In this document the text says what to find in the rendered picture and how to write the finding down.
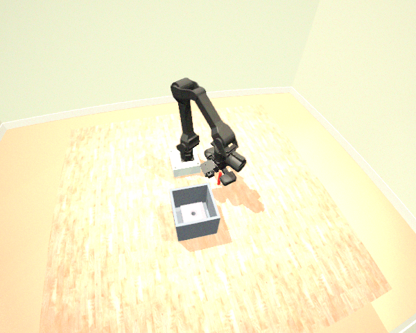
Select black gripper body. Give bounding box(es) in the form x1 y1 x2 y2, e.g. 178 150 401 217
204 147 237 186

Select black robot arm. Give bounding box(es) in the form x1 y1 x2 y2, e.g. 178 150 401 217
171 77 247 178

